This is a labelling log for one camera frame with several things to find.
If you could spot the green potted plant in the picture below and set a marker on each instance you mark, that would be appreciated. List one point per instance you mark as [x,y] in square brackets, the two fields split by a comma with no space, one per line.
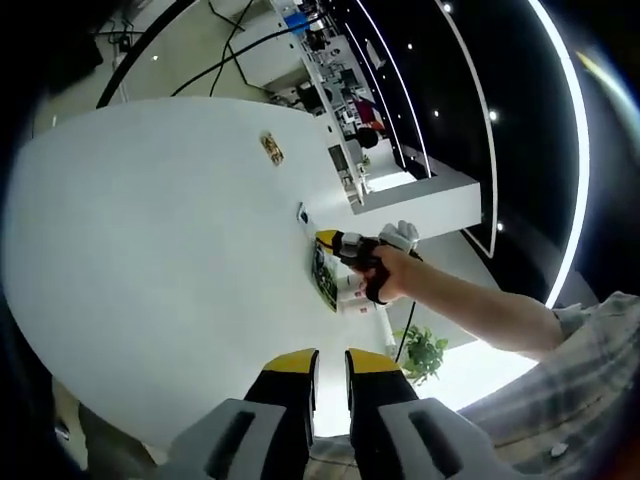
[422,352]

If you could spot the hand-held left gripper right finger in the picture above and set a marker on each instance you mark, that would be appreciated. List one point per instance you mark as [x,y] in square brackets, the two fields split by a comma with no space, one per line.
[380,425]

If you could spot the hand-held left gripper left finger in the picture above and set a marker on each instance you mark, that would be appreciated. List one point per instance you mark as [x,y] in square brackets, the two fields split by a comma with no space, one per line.
[280,425]

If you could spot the person's plaid shirt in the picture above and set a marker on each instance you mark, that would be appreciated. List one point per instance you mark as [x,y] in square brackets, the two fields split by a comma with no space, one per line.
[575,400]

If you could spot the white counter with cabinets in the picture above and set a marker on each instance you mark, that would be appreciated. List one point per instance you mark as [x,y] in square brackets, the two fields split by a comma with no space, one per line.
[270,60]

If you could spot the person's right hand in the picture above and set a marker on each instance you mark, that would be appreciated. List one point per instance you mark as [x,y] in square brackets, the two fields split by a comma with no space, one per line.
[395,275]

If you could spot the curved ceiling light strip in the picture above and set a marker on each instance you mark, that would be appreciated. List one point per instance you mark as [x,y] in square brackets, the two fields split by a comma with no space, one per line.
[584,165]

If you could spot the bright window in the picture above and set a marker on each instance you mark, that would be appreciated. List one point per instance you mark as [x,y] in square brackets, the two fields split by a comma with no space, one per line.
[480,375]

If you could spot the small table socket box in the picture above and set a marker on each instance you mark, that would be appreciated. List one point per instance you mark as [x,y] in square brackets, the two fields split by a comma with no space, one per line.
[303,213]

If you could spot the blue bin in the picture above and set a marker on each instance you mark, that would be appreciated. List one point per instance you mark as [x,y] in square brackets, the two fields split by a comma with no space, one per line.
[297,22]

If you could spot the green black pouch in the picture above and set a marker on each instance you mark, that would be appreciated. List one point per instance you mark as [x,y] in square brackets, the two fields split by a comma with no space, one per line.
[324,275]

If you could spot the white square column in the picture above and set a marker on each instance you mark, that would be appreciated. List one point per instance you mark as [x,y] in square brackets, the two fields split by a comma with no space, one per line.
[425,200]

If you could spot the small white skincare bottle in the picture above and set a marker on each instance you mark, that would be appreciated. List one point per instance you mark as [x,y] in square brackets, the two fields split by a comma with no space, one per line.
[357,308]

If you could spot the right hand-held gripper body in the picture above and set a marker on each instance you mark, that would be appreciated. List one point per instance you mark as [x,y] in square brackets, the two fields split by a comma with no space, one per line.
[400,237]

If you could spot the gold patterned packet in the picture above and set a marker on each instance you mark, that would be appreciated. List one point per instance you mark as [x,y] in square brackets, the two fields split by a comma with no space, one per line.
[273,148]

